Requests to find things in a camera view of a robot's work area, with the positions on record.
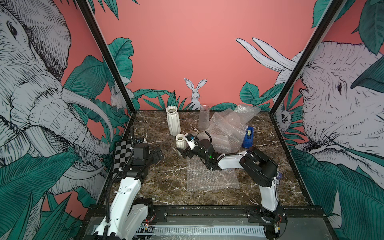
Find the blue tape dispenser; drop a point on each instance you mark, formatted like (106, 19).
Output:
(249, 138)

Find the rear bubble wrap pile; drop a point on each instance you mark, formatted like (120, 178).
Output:
(228, 128)

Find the clear textured glass vase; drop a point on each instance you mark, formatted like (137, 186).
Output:
(204, 117)

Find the bubble wrap sheet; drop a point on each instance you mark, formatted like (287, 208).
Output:
(200, 179)

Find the white slotted cable duct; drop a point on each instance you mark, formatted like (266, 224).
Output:
(243, 231)

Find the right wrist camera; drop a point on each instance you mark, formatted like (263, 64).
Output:
(192, 143)

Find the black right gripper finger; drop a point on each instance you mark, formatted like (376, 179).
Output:
(182, 152)
(190, 137)

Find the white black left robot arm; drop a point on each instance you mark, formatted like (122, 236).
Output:
(126, 213)

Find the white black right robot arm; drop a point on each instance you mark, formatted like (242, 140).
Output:
(261, 169)

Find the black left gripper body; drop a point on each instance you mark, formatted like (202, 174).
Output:
(153, 157)

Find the black white checkerboard card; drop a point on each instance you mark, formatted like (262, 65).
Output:
(122, 154)

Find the short white ribbed vase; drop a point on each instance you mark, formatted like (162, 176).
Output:
(181, 142)

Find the black front mounting rail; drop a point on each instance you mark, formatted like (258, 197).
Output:
(252, 214)

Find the tall white ribbed vase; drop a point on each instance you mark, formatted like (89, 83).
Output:
(173, 120)

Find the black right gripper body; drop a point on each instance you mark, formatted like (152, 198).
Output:
(198, 152)

